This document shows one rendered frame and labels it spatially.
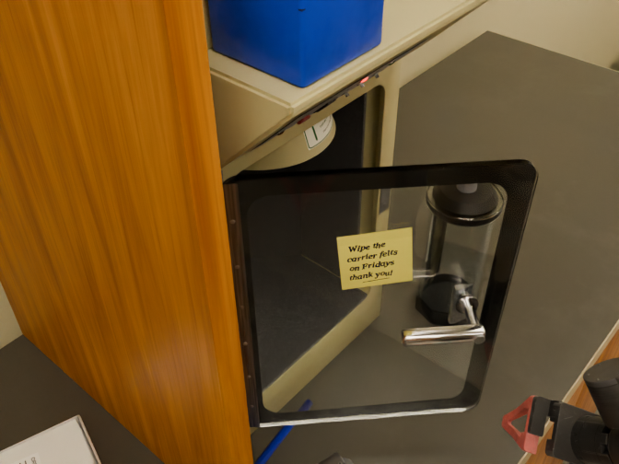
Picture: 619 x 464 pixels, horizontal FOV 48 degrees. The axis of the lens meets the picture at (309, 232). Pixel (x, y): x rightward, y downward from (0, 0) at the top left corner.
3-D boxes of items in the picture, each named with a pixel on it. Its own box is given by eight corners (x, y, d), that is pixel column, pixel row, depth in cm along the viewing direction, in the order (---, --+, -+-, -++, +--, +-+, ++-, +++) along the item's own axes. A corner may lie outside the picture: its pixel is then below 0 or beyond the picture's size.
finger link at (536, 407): (495, 390, 91) (545, 395, 83) (536, 405, 93) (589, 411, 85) (484, 443, 89) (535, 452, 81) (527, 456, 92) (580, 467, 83)
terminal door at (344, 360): (246, 423, 90) (217, 175, 63) (475, 405, 92) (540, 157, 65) (246, 428, 89) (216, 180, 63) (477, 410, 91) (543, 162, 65)
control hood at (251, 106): (196, 161, 62) (182, 59, 55) (404, 39, 80) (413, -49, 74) (292, 214, 56) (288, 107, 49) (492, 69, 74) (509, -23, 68)
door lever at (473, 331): (392, 316, 77) (394, 300, 76) (475, 310, 78) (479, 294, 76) (402, 353, 73) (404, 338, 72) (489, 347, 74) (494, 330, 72)
